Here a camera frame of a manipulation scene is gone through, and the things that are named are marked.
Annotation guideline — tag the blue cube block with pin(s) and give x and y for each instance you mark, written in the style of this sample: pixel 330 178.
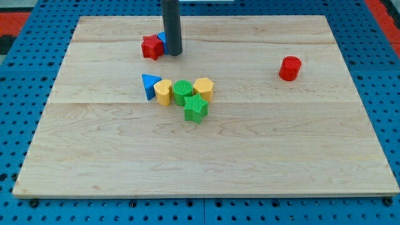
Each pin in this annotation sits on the blue cube block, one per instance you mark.
pixel 162 37

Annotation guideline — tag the green star block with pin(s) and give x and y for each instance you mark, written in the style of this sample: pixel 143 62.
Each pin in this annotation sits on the green star block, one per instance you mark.
pixel 195 108

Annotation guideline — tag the yellow hexagon block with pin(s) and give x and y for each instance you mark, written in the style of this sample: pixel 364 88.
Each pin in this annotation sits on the yellow hexagon block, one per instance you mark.
pixel 205 87

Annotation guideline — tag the green cylinder block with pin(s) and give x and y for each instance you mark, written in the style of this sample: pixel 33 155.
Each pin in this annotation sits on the green cylinder block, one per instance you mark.
pixel 182 89

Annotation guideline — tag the yellow heart block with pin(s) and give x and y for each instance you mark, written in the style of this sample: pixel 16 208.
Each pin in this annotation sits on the yellow heart block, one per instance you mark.
pixel 163 92

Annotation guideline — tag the blue triangle block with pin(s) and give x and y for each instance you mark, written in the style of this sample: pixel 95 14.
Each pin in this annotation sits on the blue triangle block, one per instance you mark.
pixel 149 81

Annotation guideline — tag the red star block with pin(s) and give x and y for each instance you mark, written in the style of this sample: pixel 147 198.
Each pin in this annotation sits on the red star block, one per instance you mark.
pixel 152 47

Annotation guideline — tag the red cylinder block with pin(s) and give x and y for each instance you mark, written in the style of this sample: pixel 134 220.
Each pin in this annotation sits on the red cylinder block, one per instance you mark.
pixel 290 68

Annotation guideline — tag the light wooden board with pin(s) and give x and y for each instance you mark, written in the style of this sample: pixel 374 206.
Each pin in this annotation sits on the light wooden board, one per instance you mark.
pixel 264 137

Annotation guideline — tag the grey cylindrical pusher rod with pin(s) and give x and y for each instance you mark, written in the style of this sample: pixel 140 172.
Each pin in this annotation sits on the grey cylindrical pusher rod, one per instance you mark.
pixel 172 26

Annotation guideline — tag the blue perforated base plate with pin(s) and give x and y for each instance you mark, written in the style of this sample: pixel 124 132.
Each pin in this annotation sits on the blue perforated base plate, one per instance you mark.
pixel 31 65

